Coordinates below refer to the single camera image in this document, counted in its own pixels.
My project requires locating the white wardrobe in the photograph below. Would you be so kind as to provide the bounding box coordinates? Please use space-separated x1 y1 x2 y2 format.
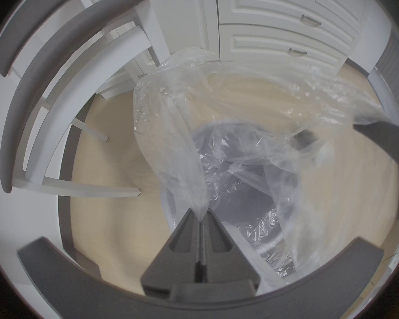
85 0 393 99

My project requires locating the grey curtain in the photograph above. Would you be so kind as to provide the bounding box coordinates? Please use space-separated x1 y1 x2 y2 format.
374 29 399 90

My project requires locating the white chair with grey seat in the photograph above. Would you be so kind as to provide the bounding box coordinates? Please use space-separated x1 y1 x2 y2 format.
0 0 170 198

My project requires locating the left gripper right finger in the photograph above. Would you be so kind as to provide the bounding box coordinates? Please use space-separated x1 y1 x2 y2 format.
201 210 260 290

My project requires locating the white trash bin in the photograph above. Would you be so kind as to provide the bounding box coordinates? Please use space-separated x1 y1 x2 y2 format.
160 119 306 293

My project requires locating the clear plastic bag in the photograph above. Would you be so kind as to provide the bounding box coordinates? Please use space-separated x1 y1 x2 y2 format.
133 47 386 278

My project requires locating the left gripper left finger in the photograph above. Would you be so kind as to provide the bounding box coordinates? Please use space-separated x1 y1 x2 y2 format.
140 208 201 295

